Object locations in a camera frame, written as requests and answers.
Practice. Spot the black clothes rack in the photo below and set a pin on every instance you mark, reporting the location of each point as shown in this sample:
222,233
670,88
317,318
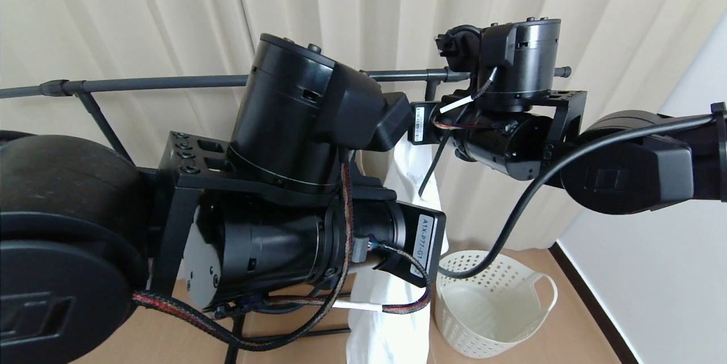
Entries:
170,81

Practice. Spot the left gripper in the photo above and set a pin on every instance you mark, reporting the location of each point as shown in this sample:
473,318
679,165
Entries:
272,245

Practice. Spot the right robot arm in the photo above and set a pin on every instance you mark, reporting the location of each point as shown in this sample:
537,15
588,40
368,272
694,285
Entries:
625,171

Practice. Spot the white laundry basket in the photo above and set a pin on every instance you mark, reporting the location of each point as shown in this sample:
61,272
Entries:
488,307

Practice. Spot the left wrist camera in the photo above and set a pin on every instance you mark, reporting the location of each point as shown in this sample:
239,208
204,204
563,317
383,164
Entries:
392,120

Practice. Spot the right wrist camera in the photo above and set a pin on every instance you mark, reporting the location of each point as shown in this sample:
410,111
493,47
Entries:
460,43

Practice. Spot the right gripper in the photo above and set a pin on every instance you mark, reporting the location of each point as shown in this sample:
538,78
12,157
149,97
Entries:
500,142

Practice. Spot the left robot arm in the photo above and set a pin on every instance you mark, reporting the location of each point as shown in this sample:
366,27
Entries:
68,239

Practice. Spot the white curtain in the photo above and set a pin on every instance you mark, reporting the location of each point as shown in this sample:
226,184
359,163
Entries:
142,12

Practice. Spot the white printed shirt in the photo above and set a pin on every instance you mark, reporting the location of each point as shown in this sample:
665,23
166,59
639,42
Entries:
417,188

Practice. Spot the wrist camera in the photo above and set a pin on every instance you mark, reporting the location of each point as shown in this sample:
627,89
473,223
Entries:
392,120
460,43

